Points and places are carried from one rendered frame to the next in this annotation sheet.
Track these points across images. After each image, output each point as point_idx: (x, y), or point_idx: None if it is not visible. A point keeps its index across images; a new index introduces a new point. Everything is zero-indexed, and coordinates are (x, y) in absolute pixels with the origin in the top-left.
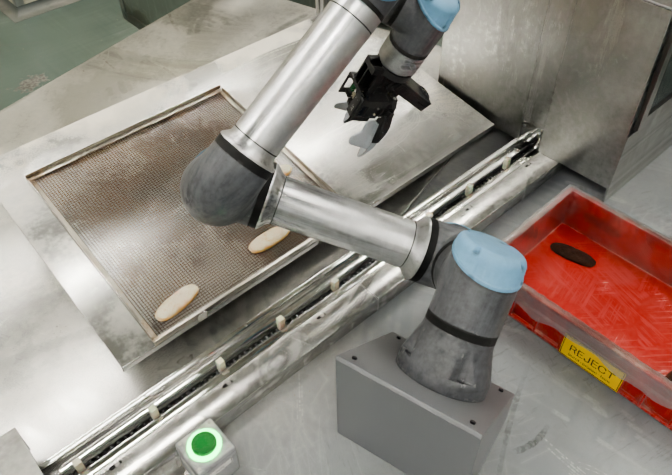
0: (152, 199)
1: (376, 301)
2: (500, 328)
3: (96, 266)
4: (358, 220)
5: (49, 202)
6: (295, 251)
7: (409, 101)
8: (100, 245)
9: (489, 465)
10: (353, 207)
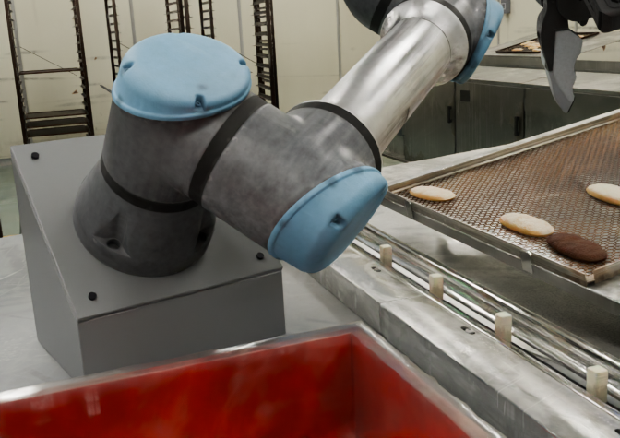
0: (603, 163)
1: (377, 303)
2: (105, 148)
3: (488, 154)
4: (351, 68)
5: (589, 128)
6: (493, 237)
7: None
8: (525, 157)
9: (50, 367)
10: (371, 58)
